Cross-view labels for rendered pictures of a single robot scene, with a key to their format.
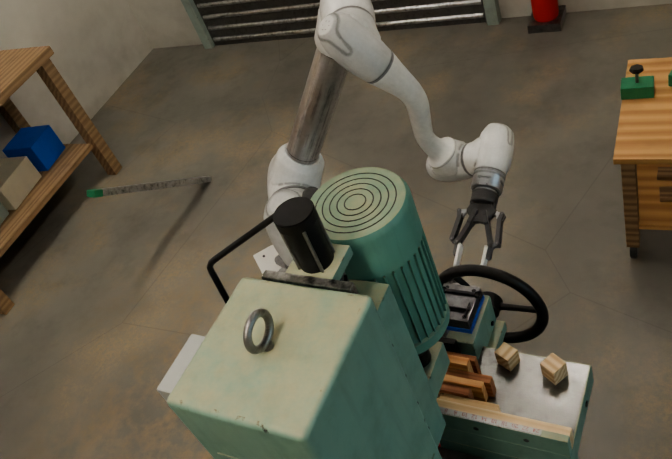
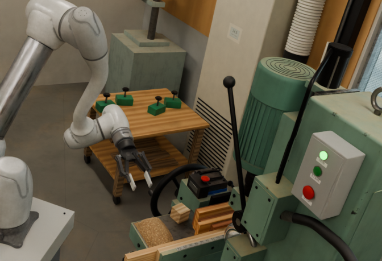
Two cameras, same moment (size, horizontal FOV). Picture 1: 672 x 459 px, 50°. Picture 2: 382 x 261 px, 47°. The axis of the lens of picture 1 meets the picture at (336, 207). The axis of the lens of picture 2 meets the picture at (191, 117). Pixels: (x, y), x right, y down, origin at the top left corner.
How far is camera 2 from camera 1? 146 cm
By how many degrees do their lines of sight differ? 63
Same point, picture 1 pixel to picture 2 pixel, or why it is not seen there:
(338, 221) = (298, 74)
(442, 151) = (88, 123)
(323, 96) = (32, 77)
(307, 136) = (10, 112)
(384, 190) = (293, 63)
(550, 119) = (10, 146)
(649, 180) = (109, 160)
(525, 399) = not seen: hidden behind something
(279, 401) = not seen: outside the picture
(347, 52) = (96, 33)
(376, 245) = not seen: hidden behind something
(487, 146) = (118, 116)
